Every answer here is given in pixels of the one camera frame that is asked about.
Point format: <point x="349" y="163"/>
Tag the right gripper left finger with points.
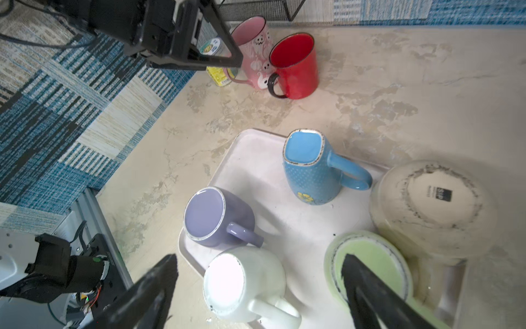
<point x="147" y="303"/>

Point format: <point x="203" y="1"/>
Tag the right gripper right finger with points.
<point x="372" y="302"/>

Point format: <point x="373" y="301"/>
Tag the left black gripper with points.
<point x="168" y="33"/>

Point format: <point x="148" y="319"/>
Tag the pink ghost pattern mug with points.
<point x="254" y="40"/>

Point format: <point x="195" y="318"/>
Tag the red mug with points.
<point x="296" y="73"/>

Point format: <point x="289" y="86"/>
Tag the blue mug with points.
<point x="315" y="172"/>

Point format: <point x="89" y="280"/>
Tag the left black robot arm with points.
<point x="40" y="268"/>

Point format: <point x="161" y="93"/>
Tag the light green mug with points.
<point x="383" y="259"/>

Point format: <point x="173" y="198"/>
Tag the white mug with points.
<point x="246" y="284"/>

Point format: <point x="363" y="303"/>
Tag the purple mug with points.
<point x="215" y="217"/>

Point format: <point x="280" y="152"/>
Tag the yellow green labelled can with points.
<point x="221" y="75"/>

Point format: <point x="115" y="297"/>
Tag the black wire shelf rack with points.
<point x="271" y="10"/>

